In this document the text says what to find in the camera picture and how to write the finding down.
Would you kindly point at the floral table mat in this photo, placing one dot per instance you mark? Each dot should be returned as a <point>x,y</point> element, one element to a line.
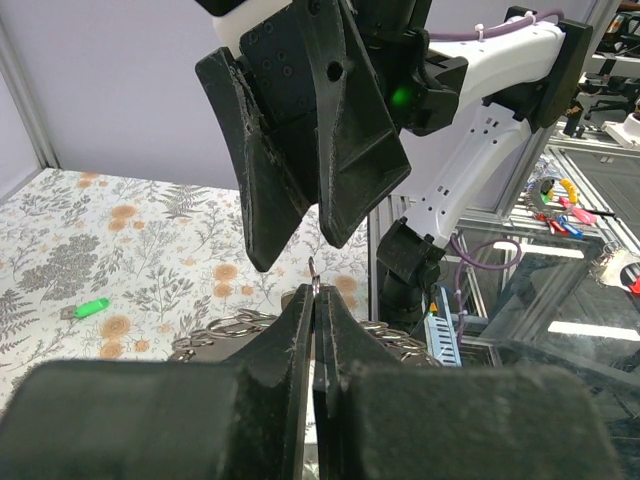
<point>168,257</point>

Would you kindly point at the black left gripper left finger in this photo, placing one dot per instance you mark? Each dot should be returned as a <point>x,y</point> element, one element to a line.
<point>242,418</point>

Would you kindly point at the green tagged key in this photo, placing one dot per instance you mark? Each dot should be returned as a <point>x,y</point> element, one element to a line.
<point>77,312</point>

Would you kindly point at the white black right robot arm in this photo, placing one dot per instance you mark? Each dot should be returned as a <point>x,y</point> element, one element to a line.
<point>521,74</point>

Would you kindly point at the white slotted cable duct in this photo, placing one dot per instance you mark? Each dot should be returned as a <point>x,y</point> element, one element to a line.
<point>439,326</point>

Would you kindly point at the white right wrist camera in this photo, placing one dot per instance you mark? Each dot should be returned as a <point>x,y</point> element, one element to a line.
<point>232,19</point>

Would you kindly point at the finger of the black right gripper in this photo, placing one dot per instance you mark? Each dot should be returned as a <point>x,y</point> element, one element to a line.
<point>272,202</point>
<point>360,156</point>

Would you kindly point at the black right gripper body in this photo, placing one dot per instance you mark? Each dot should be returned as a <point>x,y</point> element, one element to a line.
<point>397,44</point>

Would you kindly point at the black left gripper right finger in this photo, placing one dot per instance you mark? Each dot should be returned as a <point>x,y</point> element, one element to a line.
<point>378,418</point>

